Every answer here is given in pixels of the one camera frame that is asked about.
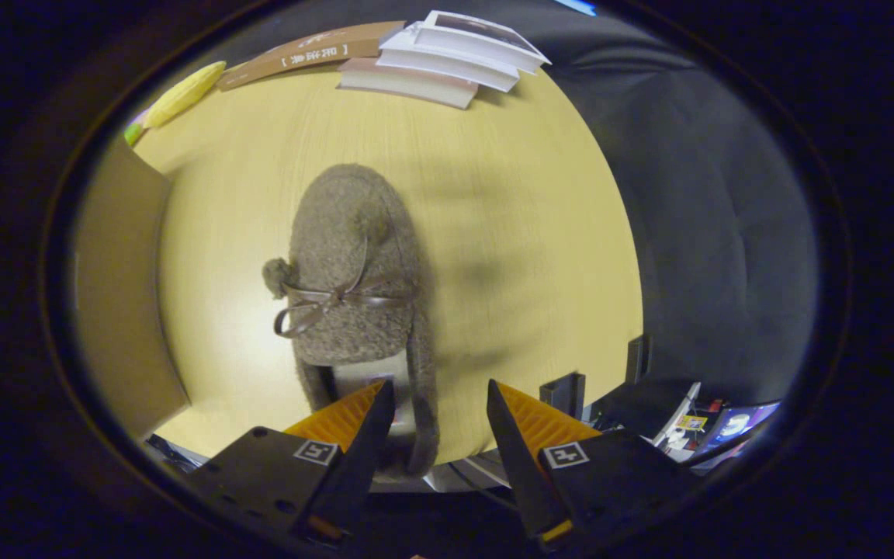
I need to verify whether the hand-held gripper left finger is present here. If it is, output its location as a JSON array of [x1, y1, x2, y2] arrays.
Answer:
[[183, 379, 397, 552]]

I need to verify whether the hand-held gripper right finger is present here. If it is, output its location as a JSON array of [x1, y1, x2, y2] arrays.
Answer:
[[486, 379, 700, 554]]

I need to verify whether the brown fuzzy shoe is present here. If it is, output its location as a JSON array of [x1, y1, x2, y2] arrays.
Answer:
[[262, 163, 442, 478]]

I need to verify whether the beige fabric storage box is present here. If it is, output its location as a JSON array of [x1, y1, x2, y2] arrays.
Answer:
[[73, 136, 192, 439]]

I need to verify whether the black table clamp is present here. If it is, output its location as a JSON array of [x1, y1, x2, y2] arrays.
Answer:
[[624, 334, 650, 385], [539, 371, 587, 420]]

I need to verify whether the dark side desk clutter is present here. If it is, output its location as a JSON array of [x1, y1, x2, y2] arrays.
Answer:
[[591, 377, 785, 470]]

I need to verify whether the glowing laptop screen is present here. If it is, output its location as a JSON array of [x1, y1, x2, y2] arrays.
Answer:
[[695, 401, 781, 459]]

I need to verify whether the black backdrop cloth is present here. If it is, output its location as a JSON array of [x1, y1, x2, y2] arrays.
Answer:
[[183, 0, 820, 404]]

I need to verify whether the pale pink book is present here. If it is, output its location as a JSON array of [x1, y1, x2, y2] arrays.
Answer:
[[336, 57, 480, 110]]

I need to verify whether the plain white book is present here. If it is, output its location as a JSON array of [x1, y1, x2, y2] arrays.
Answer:
[[375, 22, 522, 93]]

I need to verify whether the yellow plush toy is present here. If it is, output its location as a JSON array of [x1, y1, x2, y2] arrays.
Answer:
[[142, 61, 227, 130]]

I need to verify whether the brown hardcover book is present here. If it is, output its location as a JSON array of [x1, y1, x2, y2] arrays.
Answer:
[[217, 20, 407, 92]]

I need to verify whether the white book with portrait cover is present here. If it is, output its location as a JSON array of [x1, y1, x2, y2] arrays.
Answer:
[[414, 9, 553, 75]]

